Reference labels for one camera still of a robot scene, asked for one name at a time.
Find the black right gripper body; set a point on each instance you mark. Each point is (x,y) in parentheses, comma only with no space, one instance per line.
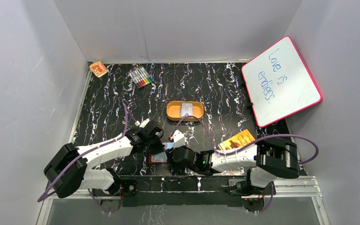
(174,164)

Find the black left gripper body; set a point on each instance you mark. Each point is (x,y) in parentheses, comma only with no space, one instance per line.
(156,144)

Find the red leather card holder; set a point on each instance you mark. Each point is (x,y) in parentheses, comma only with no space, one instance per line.
(161,158)

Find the silver credit card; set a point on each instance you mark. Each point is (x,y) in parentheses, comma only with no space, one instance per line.
(186,109)

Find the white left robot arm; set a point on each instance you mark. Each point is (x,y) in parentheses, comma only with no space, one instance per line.
(74,168)

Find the small orange card box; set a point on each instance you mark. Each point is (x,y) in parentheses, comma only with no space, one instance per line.
(98,68)

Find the orange oval tray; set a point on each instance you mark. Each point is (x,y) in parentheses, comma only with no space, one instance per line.
(173,110)

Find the pack of coloured markers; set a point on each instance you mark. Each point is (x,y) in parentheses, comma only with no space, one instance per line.
(140,77)

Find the orange book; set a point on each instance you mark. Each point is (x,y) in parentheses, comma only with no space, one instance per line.
(239,140)

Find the pink framed whiteboard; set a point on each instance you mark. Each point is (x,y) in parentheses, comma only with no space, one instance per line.
(279,83)

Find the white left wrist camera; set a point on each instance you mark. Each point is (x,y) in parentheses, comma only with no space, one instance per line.
(142,124)

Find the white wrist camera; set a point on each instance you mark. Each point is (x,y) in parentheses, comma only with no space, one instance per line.
(178,138)
(142,124)

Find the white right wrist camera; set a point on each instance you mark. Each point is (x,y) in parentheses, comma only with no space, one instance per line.
(178,138)

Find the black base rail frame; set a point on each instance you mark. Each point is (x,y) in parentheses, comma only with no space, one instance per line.
(204,190)

